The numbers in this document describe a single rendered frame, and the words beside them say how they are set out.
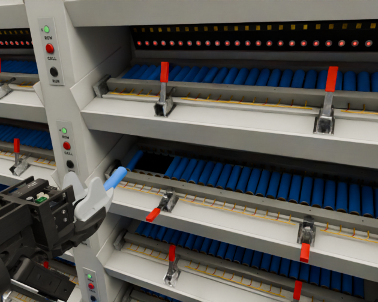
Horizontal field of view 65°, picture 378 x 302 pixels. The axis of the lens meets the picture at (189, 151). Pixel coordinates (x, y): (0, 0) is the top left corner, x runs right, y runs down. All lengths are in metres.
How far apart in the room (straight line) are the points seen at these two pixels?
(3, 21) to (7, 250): 0.50
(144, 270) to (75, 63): 0.49
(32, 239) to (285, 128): 0.37
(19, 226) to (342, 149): 0.43
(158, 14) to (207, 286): 0.56
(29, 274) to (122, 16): 0.40
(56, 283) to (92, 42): 0.45
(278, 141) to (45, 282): 0.37
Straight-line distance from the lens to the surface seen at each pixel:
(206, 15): 0.49
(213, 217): 0.59
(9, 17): 0.74
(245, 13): 0.47
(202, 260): 0.73
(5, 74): 0.89
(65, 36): 0.63
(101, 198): 0.46
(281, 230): 0.57
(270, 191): 0.60
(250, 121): 0.49
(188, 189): 0.61
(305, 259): 0.50
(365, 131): 0.49
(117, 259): 0.82
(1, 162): 0.97
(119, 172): 0.52
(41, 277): 0.42
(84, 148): 0.66
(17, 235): 0.40
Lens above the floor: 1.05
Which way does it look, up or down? 22 degrees down
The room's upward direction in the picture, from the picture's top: 1 degrees counter-clockwise
